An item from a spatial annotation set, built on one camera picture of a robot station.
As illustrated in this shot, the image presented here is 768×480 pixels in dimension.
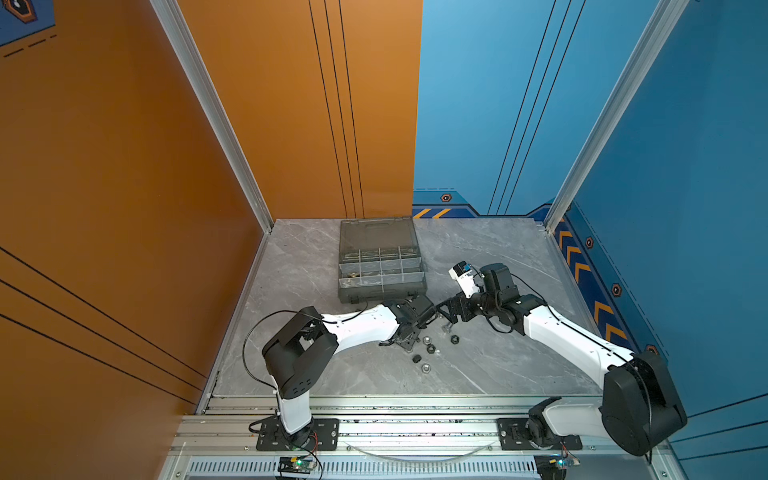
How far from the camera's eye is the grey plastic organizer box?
1.00m

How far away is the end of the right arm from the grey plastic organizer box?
23 cm

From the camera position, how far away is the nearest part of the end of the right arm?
62cm
